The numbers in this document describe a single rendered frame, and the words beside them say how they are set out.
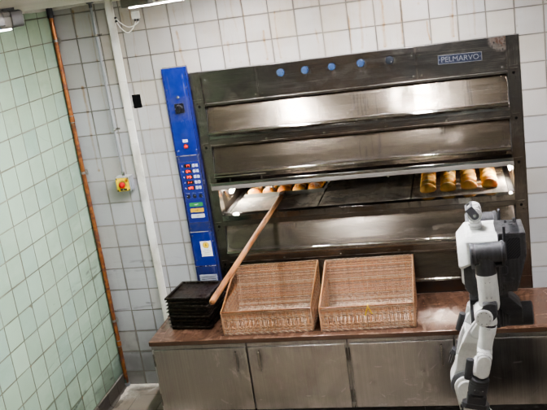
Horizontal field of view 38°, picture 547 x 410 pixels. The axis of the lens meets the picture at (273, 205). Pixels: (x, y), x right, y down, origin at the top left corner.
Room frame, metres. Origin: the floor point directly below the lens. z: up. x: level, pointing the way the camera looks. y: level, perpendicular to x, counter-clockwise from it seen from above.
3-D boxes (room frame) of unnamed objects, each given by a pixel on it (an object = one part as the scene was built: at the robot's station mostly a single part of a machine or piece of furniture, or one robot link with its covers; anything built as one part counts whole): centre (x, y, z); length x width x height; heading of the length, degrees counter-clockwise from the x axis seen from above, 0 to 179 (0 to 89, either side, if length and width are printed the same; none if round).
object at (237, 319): (4.62, 0.09, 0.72); 0.56 x 0.49 x 0.28; 78
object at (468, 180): (5.03, -1.21, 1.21); 0.61 x 0.48 x 0.06; 166
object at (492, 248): (3.24, -0.88, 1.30); 0.12 x 0.09 x 0.14; 78
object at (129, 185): (5.06, 0.93, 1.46); 0.10 x 0.07 x 0.10; 76
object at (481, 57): (4.77, -0.55, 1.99); 1.80 x 0.08 x 0.21; 76
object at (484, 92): (4.74, -0.54, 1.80); 1.79 x 0.11 x 0.19; 76
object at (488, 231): (3.45, -0.95, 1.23); 0.34 x 0.30 x 0.36; 167
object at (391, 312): (4.48, -0.49, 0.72); 0.56 x 0.49 x 0.28; 78
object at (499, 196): (4.76, -0.55, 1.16); 1.80 x 0.06 x 0.04; 76
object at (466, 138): (4.74, -0.54, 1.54); 1.79 x 0.11 x 0.19; 76
